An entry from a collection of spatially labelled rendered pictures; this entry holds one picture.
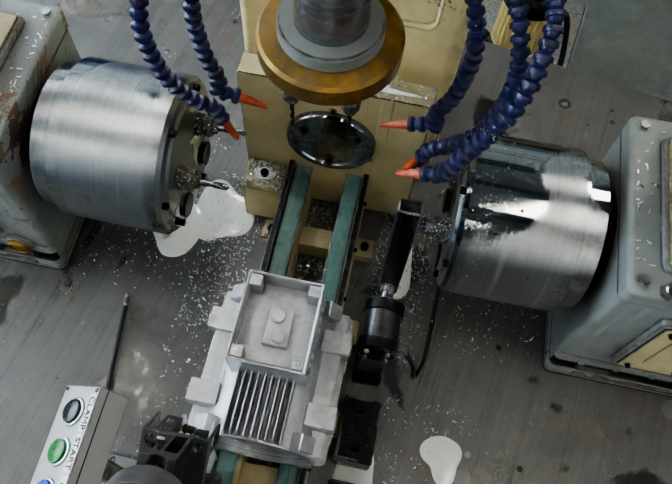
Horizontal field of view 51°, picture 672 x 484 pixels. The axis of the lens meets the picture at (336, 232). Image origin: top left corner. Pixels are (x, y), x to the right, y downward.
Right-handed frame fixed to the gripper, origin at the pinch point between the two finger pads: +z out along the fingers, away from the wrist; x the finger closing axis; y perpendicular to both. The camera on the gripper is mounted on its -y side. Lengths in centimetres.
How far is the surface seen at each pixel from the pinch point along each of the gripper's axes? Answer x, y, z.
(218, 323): 2.3, 13.8, 9.4
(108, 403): 13.2, 2.1, 3.4
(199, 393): 2.1, 5.5, 4.6
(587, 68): -80, 94, 180
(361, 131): -11, 44, 28
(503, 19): -38, 85, 103
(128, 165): 19.7, 32.1, 13.4
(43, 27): 39, 50, 20
